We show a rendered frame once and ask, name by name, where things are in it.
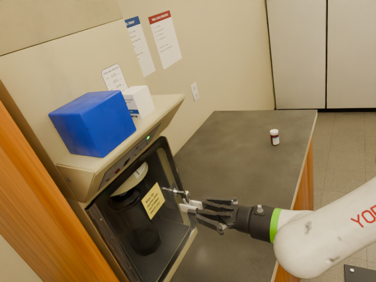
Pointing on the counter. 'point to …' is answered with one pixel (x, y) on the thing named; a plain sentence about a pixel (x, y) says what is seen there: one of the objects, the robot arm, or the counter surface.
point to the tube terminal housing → (9, 69)
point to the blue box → (94, 123)
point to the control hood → (101, 167)
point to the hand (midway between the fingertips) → (191, 206)
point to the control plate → (127, 158)
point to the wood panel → (42, 216)
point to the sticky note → (153, 200)
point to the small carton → (139, 101)
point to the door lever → (184, 196)
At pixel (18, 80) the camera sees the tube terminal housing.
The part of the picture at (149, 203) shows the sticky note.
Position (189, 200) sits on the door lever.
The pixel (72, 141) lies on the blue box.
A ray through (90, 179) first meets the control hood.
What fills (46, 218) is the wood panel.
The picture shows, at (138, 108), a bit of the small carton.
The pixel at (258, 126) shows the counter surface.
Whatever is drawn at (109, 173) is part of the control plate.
